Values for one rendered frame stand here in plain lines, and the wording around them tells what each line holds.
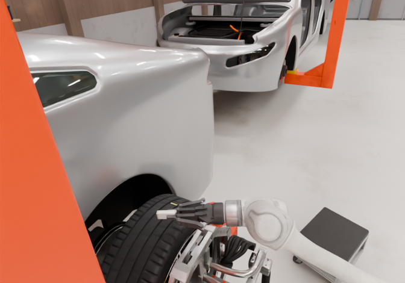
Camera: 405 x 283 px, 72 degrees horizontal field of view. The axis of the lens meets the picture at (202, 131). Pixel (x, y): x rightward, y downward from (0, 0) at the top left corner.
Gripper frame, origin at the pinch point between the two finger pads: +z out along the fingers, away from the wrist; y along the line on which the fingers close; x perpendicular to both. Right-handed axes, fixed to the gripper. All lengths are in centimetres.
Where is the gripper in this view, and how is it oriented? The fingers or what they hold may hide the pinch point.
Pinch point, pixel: (167, 214)
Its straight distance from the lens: 103.3
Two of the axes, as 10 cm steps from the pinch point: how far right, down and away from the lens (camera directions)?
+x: -0.9, -8.2, -5.6
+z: -9.9, 0.5, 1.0
